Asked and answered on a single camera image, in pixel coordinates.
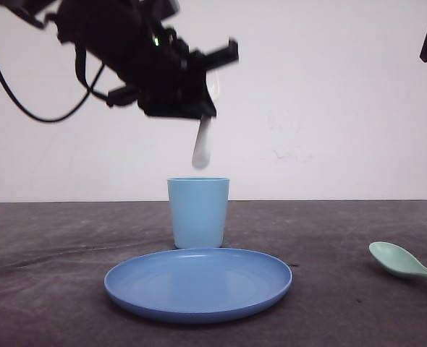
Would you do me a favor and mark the blue plastic plate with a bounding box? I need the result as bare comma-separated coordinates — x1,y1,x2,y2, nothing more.
103,248,293,324

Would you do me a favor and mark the white plastic fork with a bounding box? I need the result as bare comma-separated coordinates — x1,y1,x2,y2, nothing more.
192,72,220,170

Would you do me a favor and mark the mint green plastic spoon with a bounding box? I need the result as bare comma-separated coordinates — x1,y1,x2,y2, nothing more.
368,241,427,278

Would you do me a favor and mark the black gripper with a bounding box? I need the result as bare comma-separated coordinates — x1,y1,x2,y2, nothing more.
56,1,239,119

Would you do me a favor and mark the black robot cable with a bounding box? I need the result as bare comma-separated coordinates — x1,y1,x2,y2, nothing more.
0,0,106,123

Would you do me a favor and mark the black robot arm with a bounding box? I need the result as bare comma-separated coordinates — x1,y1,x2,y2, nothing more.
0,1,239,119

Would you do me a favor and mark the light blue plastic cup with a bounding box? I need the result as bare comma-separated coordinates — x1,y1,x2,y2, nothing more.
167,177,229,249

